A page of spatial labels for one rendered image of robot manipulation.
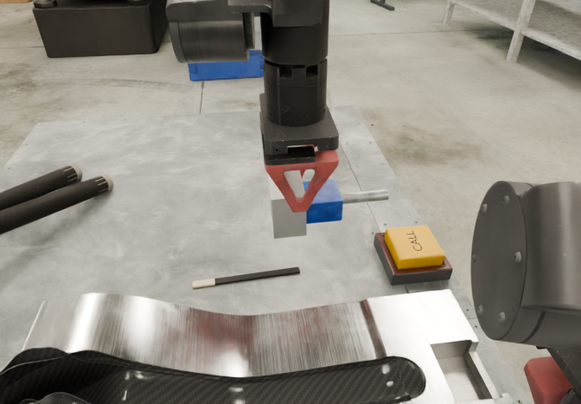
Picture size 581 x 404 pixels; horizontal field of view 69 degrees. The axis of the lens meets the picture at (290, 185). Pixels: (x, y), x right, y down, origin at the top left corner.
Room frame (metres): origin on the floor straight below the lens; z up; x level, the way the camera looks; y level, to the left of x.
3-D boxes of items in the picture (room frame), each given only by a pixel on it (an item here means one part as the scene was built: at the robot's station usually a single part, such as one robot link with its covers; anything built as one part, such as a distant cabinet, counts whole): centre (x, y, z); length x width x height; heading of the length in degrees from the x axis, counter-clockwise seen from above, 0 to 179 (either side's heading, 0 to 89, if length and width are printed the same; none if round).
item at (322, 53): (0.36, 0.00, 1.12); 0.07 x 0.06 x 0.07; 92
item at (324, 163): (0.35, -0.01, 0.99); 0.07 x 0.07 x 0.09; 6
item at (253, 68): (3.30, 0.50, 0.11); 0.61 x 0.41 x 0.22; 97
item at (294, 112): (0.36, 0.00, 1.06); 0.10 x 0.07 x 0.07; 6
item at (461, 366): (0.20, -0.15, 0.87); 0.05 x 0.05 x 0.04; 7
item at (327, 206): (0.37, -0.04, 0.93); 0.13 x 0.05 x 0.05; 97
